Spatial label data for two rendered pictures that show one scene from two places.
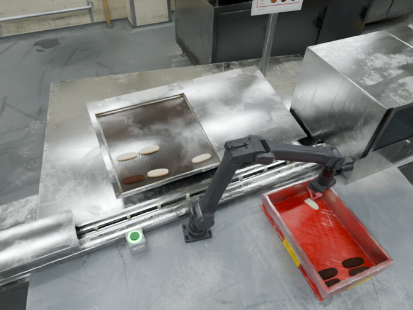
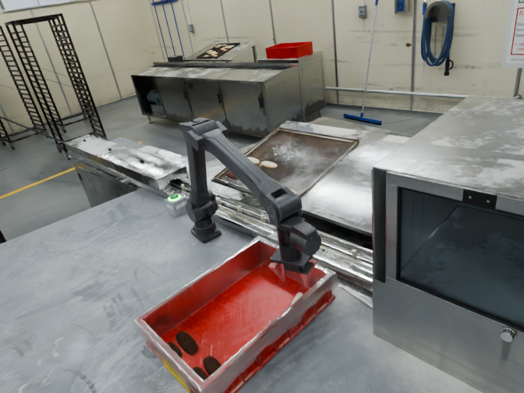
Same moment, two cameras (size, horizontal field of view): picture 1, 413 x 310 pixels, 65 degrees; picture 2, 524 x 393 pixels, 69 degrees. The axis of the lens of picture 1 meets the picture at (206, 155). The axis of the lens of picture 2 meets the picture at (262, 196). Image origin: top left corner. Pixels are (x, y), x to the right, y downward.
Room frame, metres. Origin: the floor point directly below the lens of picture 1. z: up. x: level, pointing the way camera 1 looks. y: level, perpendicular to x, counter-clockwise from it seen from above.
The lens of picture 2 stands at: (0.63, -1.31, 1.64)
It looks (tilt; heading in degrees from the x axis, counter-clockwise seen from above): 28 degrees down; 75
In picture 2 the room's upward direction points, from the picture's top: 10 degrees counter-clockwise
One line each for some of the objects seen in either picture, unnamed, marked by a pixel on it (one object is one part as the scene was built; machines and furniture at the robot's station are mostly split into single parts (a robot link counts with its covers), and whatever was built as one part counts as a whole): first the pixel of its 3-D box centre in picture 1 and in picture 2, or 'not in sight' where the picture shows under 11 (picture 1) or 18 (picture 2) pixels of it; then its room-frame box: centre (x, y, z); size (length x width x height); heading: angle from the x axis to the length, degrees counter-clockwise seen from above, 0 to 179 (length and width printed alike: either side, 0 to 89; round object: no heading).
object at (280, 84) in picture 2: not in sight; (222, 87); (1.78, 4.25, 0.51); 3.00 x 1.26 x 1.03; 116
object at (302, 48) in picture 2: not in sight; (288, 50); (2.59, 3.53, 0.93); 0.51 x 0.36 x 0.13; 120
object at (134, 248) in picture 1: (136, 242); (178, 207); (0.65, 0.27, 0.84); 0.08 x 0.08 x 0.11; 26
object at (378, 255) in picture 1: (320, 230); (239, 308); (0.72, -0.50, 0.87); 0.49 x 0.34 x 0.10; 25
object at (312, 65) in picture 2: not in sight; (293, 89); (2.59, 3.53, 0.44); 0.70 x 0.55 x 0.87; 116
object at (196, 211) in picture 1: (201, 214); (203, 210); (0.74, 0.01, 0.94); 0.09 x 0.05 x 0.10; 108
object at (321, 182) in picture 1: (324, 178); (290, 249); (0.89, -0.51, 1.02); 0.10 x 0.07 x 0.07; 131
